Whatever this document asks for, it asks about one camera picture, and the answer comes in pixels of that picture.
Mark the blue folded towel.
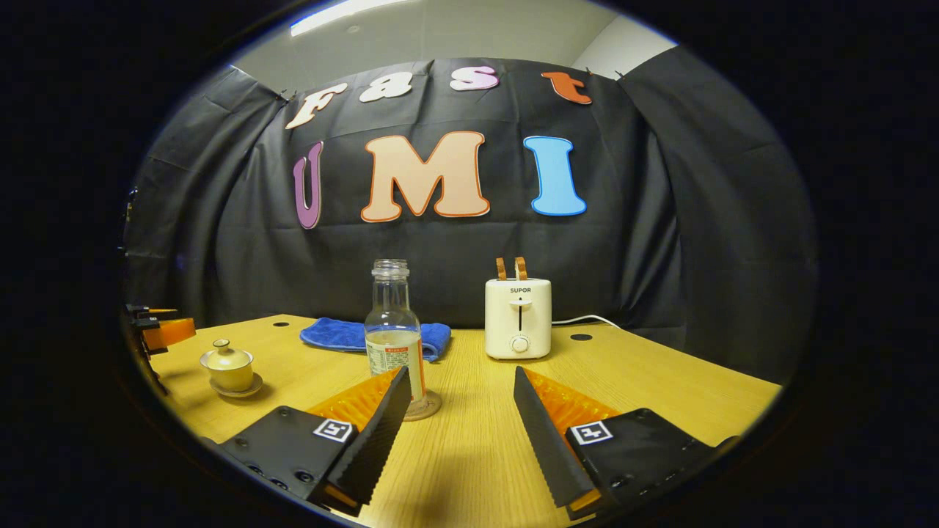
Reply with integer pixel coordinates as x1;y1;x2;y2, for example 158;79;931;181
299;317;453;363

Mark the white toaster power cable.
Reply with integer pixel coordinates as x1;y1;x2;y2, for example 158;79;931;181
551;315;624;329

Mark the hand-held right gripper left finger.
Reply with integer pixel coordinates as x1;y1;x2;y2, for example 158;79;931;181
220;366;413;518

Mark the round cork coaster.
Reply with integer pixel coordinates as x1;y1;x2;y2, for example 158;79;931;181
402;389;443;422

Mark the clear glass water bottle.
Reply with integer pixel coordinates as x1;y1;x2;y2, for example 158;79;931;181
365;259;428;411

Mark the cream teacup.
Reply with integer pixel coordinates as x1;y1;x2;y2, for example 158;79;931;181
205;361;255;392

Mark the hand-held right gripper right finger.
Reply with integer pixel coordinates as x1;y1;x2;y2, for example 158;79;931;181
514;366;739;521

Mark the cream toaster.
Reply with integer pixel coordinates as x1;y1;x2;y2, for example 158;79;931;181
484;277;552;361

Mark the cream teacup lid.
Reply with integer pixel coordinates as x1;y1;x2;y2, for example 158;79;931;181
200;339;255;372

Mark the cream saucer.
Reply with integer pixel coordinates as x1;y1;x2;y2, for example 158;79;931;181
209;373;264;399

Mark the black backdrop cloth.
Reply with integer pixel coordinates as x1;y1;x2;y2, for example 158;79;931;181
125;45;819;387

